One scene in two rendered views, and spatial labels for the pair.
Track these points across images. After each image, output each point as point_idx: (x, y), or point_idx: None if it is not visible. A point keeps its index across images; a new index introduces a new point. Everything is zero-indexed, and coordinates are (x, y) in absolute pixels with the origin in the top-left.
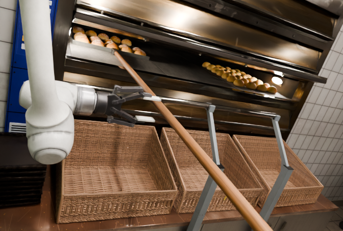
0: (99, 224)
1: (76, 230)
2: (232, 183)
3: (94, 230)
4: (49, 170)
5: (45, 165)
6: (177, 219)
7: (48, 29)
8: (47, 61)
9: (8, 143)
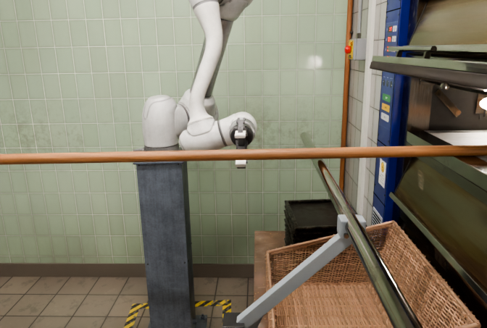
0: (262, 317)
1: (255, 299)
2: (82, 153)
3: None
4: (360, 280)
5: (296, 227)
6: None
7: (202, 66)
8: (194, 84)
9: (335, 213)
